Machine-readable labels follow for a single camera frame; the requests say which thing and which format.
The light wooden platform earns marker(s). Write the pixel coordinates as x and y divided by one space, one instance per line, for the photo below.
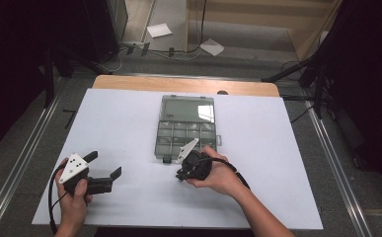
251 19

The person's right hand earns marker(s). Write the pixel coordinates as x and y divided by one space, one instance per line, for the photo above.
223 179

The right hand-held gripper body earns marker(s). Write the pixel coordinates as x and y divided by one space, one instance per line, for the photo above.
198 168

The clear grey plastic compartment box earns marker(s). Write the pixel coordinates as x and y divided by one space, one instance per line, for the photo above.
185 110

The black curtain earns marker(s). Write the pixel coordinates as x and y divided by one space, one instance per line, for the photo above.
369 82
11 65

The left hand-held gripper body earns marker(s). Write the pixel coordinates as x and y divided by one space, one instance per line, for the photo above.
75 166

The power strip with plugs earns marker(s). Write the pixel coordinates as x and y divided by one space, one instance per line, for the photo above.
136 46

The white table sheet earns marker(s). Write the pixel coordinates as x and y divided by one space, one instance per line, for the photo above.
129 108

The black cabinet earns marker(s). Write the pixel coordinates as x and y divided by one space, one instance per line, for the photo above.
103 29

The black metal stand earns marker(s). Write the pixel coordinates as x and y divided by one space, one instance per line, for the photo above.
290 69
48 79

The dark round table grommet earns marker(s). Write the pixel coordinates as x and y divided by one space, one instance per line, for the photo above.
222 92

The person's left hand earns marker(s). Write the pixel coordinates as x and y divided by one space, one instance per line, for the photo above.
73 207

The folded white paper sheet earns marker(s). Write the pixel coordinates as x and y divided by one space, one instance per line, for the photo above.
212 46

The thin black bar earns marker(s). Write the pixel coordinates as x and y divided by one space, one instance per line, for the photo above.
69 117

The metal floor rail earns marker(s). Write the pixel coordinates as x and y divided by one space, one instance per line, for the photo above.
336 164
20 164

